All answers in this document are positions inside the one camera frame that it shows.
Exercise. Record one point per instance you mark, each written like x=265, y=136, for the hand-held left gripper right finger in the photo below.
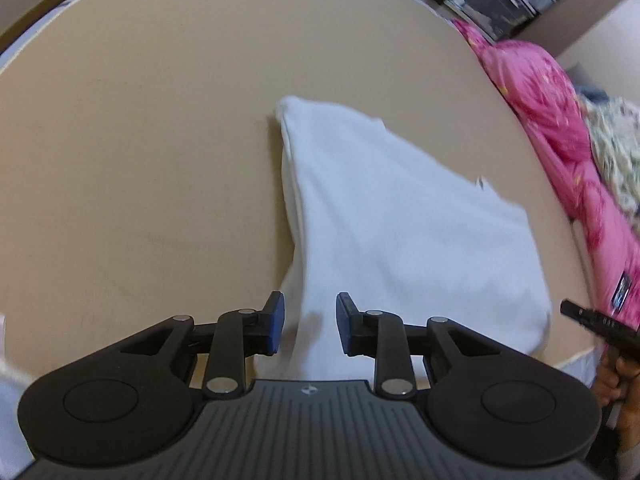
x=344, y=325

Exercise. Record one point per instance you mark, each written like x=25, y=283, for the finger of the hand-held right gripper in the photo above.
x=575, y=310

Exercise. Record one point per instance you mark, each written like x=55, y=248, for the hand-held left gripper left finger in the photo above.
x=274, y=322

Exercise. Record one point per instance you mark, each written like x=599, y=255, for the white garment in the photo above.
x=400, y=220

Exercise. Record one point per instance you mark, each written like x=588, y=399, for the person's right hand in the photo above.
x=607, y=380

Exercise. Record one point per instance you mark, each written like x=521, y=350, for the dark quilt label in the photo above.
x=621, y=291

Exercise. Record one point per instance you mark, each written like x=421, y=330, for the pale floral blanket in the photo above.
x=617, y=145

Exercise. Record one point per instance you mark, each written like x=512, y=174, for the pink floral quilt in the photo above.
x=550, y=125

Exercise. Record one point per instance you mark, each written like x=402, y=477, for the wooden wardrobe panel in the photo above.
x=585, y=5

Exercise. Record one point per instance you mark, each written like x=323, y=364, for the wooden bed frame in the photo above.
x=45, y=0

